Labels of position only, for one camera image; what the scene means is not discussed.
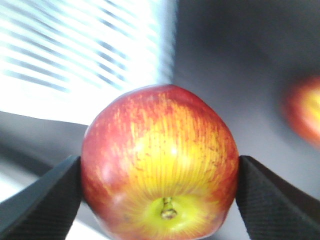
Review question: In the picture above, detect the red apple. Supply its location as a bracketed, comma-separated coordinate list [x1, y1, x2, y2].
[282, 75, 320, 148]

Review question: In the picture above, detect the red apple mid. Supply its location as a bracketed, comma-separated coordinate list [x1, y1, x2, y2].
[81, 84, 239, 240]

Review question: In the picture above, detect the light blue plastic basket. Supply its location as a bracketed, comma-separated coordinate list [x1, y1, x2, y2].
[0, 0, 179, 125]

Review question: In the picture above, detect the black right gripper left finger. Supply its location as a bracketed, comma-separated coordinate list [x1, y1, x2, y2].
[0, 156, 82, 240]

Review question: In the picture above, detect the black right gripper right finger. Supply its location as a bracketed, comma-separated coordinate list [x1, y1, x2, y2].
[236, 155, 320, 240]

